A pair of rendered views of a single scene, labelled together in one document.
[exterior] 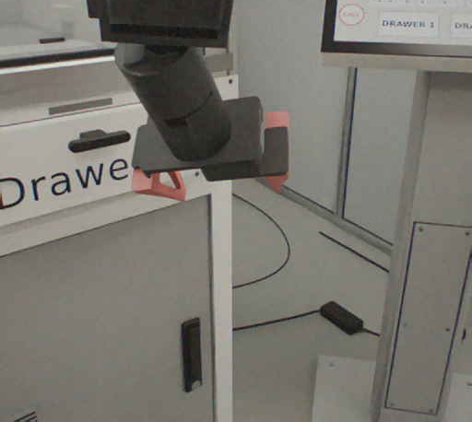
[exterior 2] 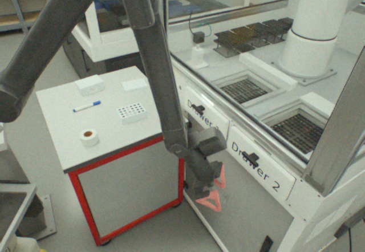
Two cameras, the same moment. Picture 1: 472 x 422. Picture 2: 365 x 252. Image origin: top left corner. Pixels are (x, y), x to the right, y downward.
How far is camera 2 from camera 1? 0.78 m
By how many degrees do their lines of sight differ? 78
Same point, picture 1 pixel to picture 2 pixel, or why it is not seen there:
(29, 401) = (227, 191)
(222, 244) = (290, 237)
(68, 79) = (263, 138)
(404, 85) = not seen: outside the picture
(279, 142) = (203, 194)
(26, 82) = (251, 128)
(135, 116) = (270, 165)
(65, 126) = (251, 147)
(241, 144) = (197, 183)
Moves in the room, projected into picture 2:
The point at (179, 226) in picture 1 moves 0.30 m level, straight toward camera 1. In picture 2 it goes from (279, 211) to (195, 212)
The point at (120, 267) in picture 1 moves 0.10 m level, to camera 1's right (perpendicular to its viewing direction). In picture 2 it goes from (258, 195) to (261, 219)
